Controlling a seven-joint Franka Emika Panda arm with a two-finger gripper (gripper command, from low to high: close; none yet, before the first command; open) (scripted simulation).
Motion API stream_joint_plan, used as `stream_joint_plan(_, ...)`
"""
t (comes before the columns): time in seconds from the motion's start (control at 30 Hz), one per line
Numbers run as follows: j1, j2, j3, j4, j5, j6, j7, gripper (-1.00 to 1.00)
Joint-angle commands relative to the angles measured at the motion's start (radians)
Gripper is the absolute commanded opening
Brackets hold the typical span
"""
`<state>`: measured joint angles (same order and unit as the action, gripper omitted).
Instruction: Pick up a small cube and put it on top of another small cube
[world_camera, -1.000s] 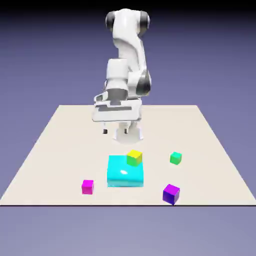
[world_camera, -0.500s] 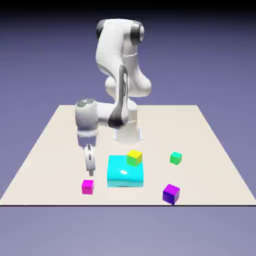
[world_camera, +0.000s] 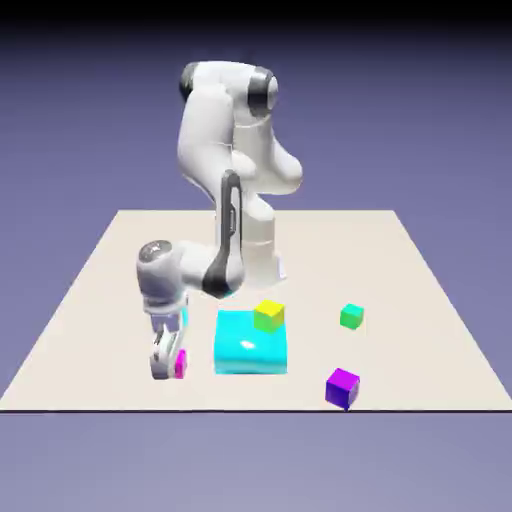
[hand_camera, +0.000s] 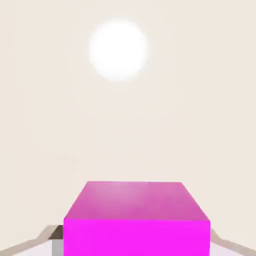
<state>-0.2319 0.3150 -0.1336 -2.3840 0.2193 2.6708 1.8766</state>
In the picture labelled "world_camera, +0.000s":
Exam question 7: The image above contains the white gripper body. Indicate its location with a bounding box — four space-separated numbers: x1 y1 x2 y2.
149 322 186 381

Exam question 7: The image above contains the small yellow cube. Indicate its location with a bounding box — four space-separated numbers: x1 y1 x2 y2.
253 299 286 335

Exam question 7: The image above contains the small purple cube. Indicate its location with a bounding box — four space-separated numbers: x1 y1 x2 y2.
324 367 361 412

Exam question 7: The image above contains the small green cube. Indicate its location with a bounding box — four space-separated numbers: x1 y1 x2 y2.
339 302 365 332

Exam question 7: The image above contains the large cyan box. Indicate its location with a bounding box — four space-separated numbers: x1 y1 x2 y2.
213 308 289 376

